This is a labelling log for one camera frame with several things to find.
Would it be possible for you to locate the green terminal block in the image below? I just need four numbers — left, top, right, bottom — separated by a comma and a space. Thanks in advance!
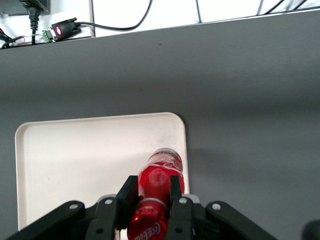
41, 29, 56, 44

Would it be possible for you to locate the beige plastic tray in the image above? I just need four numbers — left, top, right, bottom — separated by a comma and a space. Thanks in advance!
14, 111, 191, 232

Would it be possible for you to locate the black serial connector red light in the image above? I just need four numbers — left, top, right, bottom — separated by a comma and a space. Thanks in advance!
50, 17, 82, 41

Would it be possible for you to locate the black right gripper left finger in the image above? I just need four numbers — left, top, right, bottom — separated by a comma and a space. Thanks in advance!
86, 175, 139, 240

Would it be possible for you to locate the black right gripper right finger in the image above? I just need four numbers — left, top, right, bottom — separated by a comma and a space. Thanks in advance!
165, 174, 194, 240

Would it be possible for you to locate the black serial connector cable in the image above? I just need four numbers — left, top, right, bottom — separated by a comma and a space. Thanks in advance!
79, 0, 154, 32

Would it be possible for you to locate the black power plug cable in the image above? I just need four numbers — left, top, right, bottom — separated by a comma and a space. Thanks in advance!
19, 0, 51, 45

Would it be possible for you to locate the grey device housing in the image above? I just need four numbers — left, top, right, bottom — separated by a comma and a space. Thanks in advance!
0, 0, 51, 16

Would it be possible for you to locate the thin black hanging cable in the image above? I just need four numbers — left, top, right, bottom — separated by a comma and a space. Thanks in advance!
195, 0, 204, 24

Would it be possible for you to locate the red coke bottle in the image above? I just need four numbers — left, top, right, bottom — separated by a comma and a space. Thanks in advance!
126, 147, 186, 240

